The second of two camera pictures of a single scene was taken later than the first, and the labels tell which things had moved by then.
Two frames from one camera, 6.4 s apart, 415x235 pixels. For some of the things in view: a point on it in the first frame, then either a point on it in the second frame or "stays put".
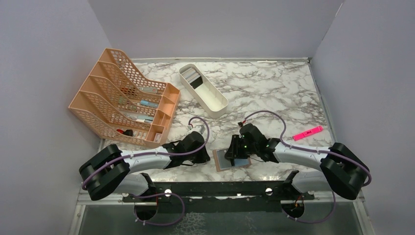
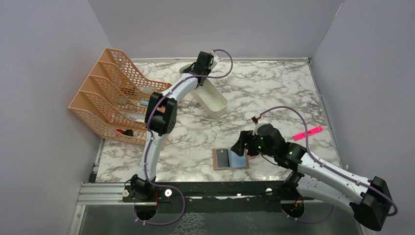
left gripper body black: [197, 157] to [206, 70]
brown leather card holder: [223, 163] stays put
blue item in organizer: [147, 103] stays put
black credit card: [224, 163] stays put
